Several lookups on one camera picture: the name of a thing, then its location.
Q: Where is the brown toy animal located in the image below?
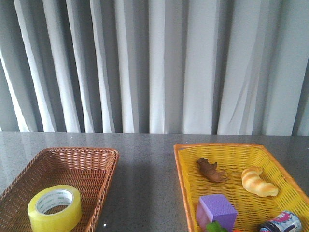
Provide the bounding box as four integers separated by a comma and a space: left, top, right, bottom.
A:
196, 158, 227, 183

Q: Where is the toy croissant bread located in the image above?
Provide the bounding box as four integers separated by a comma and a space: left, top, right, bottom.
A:
241, 166, 279, 197

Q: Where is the blue patterned jar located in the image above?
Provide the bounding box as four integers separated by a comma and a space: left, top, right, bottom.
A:
258, 210, 302, 232

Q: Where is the yellow woven basket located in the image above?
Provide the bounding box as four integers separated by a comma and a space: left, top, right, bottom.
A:
174, 143, 309, 232

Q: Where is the brown wicker basket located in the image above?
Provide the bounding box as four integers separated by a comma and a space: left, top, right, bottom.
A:
0, 147, 119, 232

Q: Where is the yellow packing tape roll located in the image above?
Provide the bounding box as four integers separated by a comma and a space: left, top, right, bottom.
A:
27, 185, 82, 232

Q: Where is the purple foam cube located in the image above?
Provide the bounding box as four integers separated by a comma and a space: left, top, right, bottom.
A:
196, 194, 238, 232

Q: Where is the green toy vegetable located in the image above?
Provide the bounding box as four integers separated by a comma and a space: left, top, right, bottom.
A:
205, 221, 228, 232

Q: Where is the grey pleated curtain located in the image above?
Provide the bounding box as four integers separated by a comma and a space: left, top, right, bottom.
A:
0, 0, 309, 136

